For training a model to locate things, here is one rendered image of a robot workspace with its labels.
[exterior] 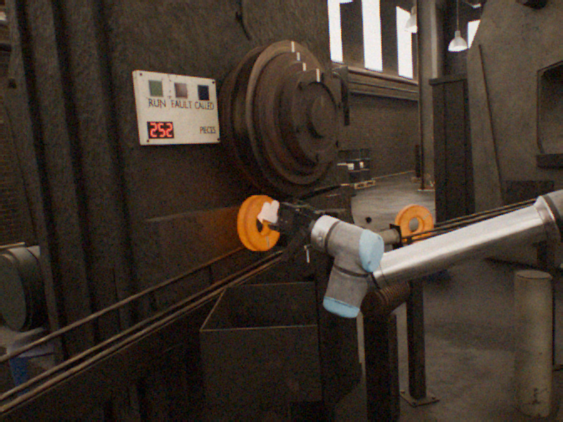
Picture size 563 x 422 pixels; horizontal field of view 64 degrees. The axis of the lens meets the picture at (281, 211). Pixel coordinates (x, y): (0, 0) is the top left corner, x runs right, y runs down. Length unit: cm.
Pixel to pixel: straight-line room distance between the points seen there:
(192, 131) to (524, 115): 301
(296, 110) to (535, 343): 120
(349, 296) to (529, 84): 301
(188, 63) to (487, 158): 307
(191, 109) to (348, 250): 58
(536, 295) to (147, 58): 148
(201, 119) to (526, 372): 145
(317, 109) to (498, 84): 277
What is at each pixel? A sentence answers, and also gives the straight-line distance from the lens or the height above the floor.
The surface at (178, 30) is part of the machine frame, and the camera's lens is 134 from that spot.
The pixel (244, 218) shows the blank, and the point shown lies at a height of 85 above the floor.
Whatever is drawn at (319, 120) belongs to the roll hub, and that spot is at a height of 110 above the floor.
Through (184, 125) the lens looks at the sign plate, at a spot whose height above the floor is 111.
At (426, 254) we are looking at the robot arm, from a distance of 119.
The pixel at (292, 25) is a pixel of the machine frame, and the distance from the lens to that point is 174.
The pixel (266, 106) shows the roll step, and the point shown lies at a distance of 127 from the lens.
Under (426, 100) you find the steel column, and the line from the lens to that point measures 1032.
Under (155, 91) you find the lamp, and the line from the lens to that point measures 121.
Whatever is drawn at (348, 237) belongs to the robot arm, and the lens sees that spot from 107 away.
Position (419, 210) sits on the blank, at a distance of 179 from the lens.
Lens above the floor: 101
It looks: 7 degrees down
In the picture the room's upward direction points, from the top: 4 degrees counter-clockwise
